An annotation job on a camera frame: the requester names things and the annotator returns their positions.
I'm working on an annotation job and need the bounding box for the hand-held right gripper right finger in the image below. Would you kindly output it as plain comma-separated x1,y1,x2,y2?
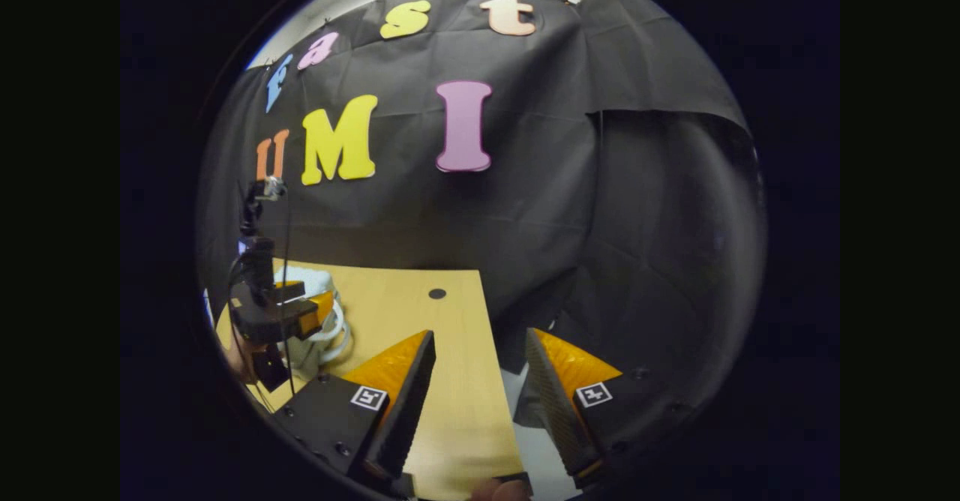
523,327,695,491

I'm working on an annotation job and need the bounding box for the light blue suitcase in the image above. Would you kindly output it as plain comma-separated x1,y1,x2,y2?
271,264,352,383

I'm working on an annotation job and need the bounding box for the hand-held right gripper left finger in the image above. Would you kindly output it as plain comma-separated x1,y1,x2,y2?
270,328,437,487

